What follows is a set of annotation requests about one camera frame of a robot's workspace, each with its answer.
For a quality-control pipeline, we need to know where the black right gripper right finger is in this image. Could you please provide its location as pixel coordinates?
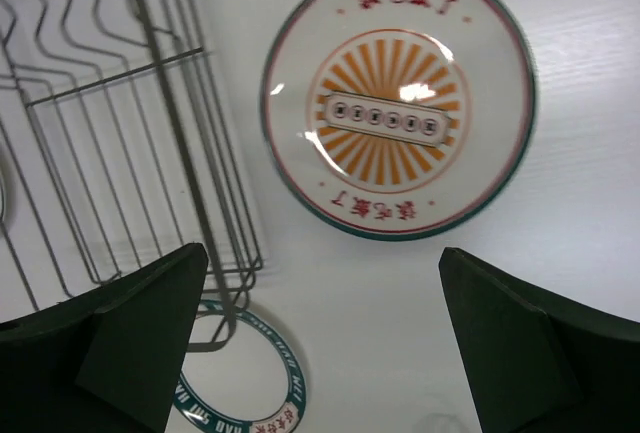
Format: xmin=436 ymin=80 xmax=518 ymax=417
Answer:
xmin=439 ymin=247 xmax=639 ymax=432

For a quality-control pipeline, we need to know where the plate with green rim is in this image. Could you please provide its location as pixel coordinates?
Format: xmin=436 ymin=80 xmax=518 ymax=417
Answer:
xmin=173 ymin=309 xmax=307 ymax=432

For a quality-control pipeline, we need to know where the grey wire dish rack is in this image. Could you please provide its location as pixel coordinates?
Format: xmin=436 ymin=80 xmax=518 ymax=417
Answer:
xmin=1 ymin=0 xmax=263 ymax=352

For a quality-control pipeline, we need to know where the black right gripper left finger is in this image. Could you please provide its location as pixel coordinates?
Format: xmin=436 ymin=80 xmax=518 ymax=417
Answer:
xmin=1 ymin=243 xmax=208 ymax=432

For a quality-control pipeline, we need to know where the white plate orange sunburst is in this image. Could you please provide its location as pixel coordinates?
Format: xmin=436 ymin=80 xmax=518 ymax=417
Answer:
xmin=260 ymin=0 xmax=537 ymax=241

